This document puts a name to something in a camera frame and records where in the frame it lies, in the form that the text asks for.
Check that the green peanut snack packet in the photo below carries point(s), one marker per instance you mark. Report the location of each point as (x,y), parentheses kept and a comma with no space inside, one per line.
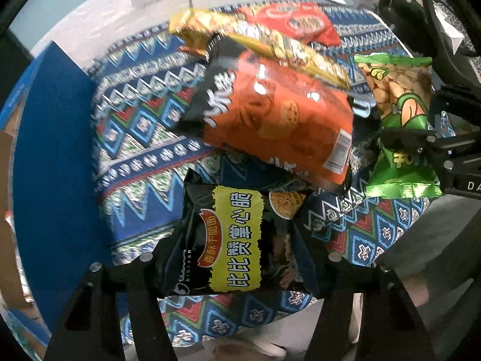
(398,94)

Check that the yellow orange snack packet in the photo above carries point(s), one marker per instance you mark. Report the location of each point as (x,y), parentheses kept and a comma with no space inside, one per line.
(263,41)

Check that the blue cardboard box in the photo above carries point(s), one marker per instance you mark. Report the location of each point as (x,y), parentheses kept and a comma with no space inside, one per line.
(56,158)

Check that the blue patterned tablecloth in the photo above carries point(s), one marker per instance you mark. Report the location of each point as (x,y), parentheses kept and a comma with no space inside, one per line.
(142,120)

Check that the orange and black snack packet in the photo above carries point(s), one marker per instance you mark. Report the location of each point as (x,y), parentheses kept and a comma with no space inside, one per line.
(282,120)

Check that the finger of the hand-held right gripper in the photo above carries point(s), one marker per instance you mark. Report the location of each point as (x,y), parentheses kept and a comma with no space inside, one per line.
(458,99)
(406,139)

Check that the black yellow-label snack packet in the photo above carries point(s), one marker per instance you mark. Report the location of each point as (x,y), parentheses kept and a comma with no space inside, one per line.
(233,240)

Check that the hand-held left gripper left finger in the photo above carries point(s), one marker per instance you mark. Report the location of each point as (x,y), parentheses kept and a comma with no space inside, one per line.
(146,278)

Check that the red snack packet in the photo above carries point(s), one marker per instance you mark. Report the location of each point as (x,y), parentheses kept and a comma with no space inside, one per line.
(300,22)

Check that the black equipment frame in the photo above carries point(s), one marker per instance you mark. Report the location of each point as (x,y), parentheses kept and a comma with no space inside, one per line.
(409,3)

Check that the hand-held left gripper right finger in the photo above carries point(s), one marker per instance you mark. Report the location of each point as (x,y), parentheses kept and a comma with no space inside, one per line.
(313,267)

